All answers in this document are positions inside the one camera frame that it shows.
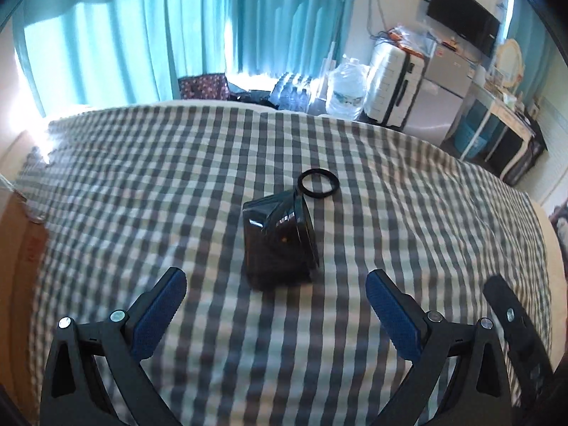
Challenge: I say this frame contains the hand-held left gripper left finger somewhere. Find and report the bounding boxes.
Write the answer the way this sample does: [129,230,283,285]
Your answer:
[39,267,188,426]

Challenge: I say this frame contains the wall cable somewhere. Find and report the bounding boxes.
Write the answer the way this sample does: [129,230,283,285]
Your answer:
[368,0,387,40]

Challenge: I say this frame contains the teal curtain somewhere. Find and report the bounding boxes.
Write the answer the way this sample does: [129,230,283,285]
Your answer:
[11,0,360,116]

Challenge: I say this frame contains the black wall television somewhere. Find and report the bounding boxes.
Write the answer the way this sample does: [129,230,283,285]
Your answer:
[427,0,501,58]

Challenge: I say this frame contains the checkered bedsheet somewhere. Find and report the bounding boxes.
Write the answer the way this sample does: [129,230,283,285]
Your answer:
[13,100,553,426]

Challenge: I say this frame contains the white suitcase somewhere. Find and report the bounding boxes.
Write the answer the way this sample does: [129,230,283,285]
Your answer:
[363,40,427,127]

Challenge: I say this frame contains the blue storage bin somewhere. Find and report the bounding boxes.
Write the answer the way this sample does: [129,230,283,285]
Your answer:
[453,115,493,160]

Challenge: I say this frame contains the large clear water jug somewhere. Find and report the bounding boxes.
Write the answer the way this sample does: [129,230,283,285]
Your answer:
[326,55,370,120]

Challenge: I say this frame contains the clear plastic bag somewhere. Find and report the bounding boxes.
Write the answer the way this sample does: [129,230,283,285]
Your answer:
[390,22,438,54]

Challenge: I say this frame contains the black case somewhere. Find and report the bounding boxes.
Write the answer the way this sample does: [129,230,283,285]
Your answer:
[242,189,321,294]

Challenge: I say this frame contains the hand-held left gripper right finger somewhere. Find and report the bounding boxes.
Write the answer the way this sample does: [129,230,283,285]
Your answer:
[365,268,513,426]

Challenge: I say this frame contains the silver mini fridge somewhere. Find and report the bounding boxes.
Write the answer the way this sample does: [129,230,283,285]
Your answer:
[402,44,473,147]

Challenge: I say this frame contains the black ring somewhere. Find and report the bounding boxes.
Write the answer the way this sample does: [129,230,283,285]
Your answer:
[297,169,340,198]

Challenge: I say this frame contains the oval white mirror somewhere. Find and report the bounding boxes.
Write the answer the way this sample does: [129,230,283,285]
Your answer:
[492,38,525,96]

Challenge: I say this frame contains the black bag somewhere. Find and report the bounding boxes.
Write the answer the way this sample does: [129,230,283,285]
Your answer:
[228,89,278,107]

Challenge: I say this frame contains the floral bag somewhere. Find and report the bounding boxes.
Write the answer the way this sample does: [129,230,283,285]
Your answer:
[177,73,230,102]

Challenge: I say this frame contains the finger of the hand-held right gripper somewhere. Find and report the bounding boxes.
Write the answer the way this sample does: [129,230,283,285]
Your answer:
[483,274,555,393]

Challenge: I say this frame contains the pack of water bottles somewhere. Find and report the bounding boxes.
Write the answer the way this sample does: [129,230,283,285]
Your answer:
[272,71,318,114]

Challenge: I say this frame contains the white desk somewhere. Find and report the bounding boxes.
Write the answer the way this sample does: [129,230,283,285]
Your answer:
[459,80,548,187]

